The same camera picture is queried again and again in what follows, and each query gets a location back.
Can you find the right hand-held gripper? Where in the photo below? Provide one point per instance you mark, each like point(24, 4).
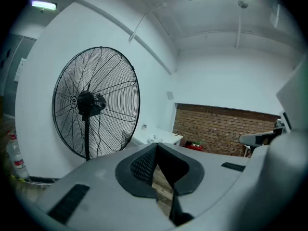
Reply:
point(296, 95)

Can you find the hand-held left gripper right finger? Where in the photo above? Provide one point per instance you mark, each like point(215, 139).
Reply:
point(216, 189)

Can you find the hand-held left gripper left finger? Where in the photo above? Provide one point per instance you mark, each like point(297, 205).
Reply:
point(108, 201)

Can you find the white tissue pack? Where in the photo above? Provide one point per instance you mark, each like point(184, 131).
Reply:
point(155, 138)

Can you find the red fire equipment box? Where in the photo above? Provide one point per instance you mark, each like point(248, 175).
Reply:
point(193, 148)

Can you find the white table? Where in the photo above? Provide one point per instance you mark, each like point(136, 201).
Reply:
point(166, 135)

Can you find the small potted plant white pot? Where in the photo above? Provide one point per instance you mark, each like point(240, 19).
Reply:
point(145, 126)

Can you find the yellow black striped tape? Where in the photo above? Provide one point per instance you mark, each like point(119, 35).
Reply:
point(18, 178)

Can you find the black standing fan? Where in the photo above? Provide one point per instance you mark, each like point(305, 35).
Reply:
point(96, 100)

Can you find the clear plastic water bottle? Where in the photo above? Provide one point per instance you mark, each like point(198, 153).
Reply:
point(16, 155)

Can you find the ceiling dome sensor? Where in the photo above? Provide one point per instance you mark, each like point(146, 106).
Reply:
point(243, 3)

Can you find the white paper notice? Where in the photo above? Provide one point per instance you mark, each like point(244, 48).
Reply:
point(20, 68)

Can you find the white chair frame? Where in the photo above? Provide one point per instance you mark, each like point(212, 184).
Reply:
point(247, 151)

